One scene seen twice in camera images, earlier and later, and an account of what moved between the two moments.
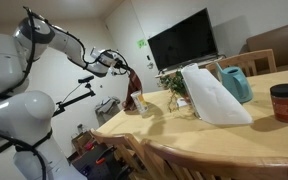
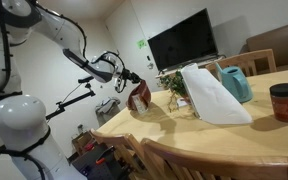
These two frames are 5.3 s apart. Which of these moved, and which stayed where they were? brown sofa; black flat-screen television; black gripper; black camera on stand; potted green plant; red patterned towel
Moved: red patterned towel; black gripper
Stayed: brown sofa; black camera on stand; black flat-screen television; potted green plant
